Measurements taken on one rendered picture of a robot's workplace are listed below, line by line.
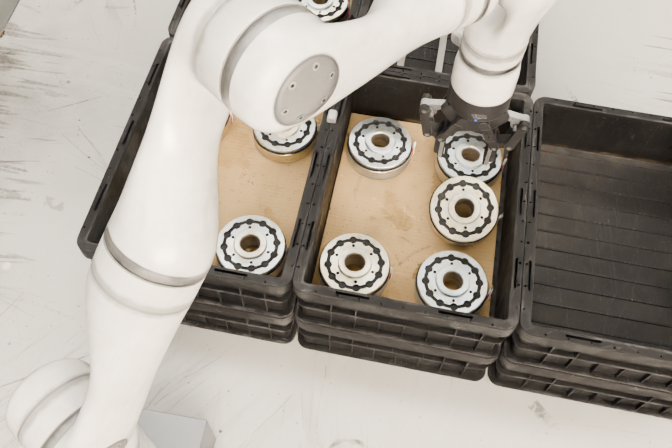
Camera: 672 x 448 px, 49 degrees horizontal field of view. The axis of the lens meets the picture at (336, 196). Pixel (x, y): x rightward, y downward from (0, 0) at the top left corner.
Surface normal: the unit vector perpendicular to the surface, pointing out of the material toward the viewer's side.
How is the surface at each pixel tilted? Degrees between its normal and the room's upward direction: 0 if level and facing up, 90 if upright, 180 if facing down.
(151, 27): 0
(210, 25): 37
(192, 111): 69
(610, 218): 0
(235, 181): 0
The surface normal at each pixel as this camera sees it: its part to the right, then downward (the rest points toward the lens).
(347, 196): 0.02, -0.52
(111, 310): -0.32, 0.35
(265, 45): -0.19, -0.21
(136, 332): 0.22, 0.57
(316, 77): 0.68, 0.58
